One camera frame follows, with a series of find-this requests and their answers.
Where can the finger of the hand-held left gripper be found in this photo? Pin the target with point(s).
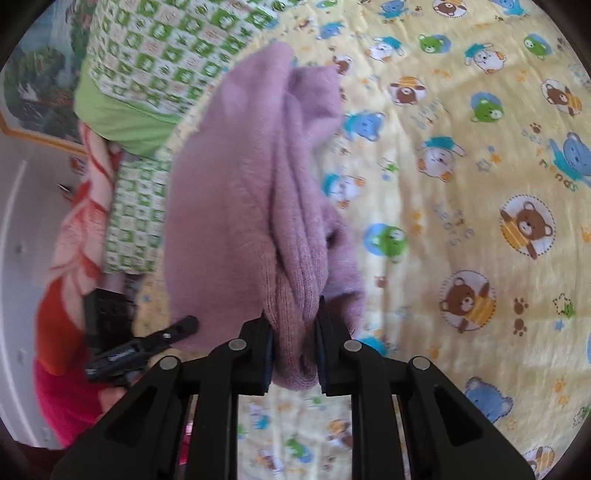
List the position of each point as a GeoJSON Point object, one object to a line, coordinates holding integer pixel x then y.
{"type": "Point", "coordinates": [178, 328]}

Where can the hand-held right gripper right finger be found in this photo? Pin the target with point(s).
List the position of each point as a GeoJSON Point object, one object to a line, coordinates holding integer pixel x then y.
{"type": "Point", "coordinates": [323, 360]}

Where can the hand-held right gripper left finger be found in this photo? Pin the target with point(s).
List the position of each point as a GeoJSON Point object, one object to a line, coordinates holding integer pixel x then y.
{"type": "Point", "coordinates": [268, 369]}

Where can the lilac knit sweater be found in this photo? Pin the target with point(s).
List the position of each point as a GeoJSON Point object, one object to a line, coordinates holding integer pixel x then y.
{"type": "Point", "coordinates": [221, 207]}

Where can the orange pink patterned blanket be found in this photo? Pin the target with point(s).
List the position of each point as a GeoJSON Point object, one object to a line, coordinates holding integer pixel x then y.
{"type": "Point", "coordinates": [74, 240]}

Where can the red cloth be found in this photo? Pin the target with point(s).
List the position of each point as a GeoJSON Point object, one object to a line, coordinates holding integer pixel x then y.
{"type": "Point", "coordinates": [64, 406]}

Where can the green white printed pillow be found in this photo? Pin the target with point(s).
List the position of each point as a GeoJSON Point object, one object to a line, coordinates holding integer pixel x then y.
{"type": "Point", "coordinates": [134, 217]}

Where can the yellow bear print bed sheet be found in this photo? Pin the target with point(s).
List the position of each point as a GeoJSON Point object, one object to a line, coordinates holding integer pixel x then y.
{"type": "Point", "coordinates": [461, 207]}

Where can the green white printed quilt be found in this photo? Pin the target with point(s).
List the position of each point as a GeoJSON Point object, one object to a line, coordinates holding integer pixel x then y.
{"type": "Point", "coordinates": [161, 55]}

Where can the wall poster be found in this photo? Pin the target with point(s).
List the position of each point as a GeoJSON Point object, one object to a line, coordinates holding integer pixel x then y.
{"type": "Point", "coordinates": [37, 83]}

